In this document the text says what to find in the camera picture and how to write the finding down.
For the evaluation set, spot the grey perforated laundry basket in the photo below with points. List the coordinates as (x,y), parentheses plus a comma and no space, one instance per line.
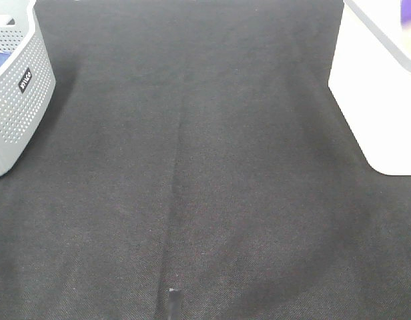
(27,86)

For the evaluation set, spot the purple towel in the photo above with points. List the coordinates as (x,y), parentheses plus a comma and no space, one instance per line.
(405,13)

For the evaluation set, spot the white laundry basket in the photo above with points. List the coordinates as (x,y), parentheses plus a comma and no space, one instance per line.
(370,80)

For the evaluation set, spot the black table cloth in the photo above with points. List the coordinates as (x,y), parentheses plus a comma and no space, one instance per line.
(195,146)

